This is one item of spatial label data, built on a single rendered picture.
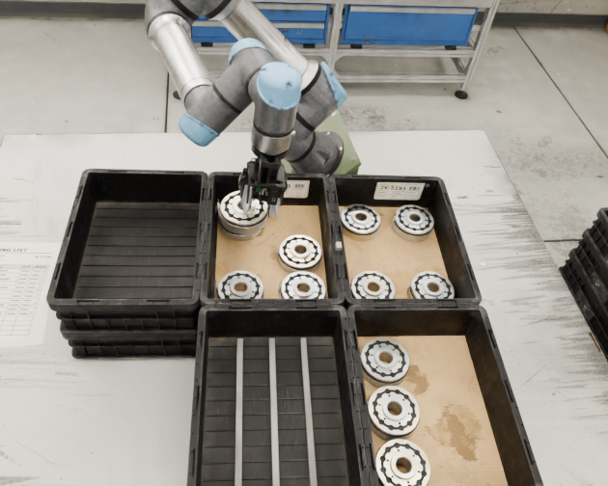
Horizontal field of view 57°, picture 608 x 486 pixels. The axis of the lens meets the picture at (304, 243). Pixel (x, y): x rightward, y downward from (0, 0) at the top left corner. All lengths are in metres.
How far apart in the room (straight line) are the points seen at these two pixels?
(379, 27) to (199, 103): 2.20
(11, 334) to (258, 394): 0.62
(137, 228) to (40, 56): 2.43
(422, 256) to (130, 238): 0.72
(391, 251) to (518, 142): 2.06
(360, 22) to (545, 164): 1.25
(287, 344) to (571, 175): 2.36
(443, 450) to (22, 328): 0.98
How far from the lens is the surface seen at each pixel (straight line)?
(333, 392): 1.18
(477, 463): 1.19
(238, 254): 1.36
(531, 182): 3.15
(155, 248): 1.39
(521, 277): 1.67
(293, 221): 1.44
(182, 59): 1.22
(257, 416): 1.15
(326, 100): 1.51
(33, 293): 1.54
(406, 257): 1.41
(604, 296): 2.19
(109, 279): 1.35
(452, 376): 1.26
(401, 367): 1.20
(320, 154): 1.61
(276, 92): 0.97
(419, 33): 3.29
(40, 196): 1.77
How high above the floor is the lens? 1.88
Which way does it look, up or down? 49 degrees down
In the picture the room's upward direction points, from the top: 8 degrees clockwise
